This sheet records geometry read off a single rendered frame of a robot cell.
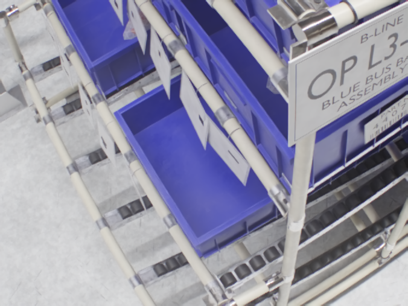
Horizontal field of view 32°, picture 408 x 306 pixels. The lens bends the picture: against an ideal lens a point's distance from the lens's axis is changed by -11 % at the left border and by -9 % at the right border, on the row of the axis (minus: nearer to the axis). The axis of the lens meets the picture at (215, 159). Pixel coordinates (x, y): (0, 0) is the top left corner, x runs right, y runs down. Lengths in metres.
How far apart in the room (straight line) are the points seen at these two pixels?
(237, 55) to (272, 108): 0.14
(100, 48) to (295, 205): 0.86
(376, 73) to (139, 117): 0.87
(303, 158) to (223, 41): 0.47
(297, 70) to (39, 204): 1.85
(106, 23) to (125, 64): 0.22
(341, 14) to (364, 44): 0.08
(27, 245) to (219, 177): 1.02
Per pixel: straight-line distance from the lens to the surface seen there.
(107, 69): 1.83
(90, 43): 2.01
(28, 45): 3.01
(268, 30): 1.06
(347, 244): 2.11
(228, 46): 1.53
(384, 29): 0.95
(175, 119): 1.84
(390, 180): 1.78
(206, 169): 1.77
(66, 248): 2.55
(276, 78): 1.06
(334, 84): 0.97
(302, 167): 1.17
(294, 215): 1.35
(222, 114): 1.47
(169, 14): 1.55
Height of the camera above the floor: 2.34
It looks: 64 degrees down
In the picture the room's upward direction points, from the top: 6 degrees counter-clockwise
